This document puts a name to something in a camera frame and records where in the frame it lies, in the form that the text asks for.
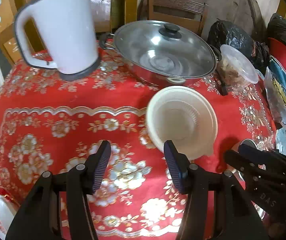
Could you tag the black plastic bag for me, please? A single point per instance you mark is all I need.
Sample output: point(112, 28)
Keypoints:
point(224, 32)

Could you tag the wooden chair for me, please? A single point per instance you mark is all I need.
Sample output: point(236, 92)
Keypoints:
point(185, 13)

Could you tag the cream plastic bowl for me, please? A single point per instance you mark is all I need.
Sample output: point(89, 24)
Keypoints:
point(185, 117)

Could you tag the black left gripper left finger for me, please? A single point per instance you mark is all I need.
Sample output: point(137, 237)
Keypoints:
point(39, 215)

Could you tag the clear snack bag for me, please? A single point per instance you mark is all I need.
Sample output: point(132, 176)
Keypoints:
point(276, 94)

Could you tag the clear plastic food container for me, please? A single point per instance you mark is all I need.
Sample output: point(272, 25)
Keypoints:
point(235, 70)

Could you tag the red floral tablecloth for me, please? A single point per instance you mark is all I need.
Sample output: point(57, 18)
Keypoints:
point(48, 124)

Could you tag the stainless steel bowl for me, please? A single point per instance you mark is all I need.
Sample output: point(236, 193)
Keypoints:
point(248, 142)

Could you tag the steel pot with glass lid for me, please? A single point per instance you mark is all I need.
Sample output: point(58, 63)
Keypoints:
point(162, 53)

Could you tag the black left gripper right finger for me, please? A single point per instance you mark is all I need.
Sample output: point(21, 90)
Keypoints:
point(235, 216)

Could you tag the white electric kettle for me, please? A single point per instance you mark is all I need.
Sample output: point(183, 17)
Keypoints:
point(66, 28)

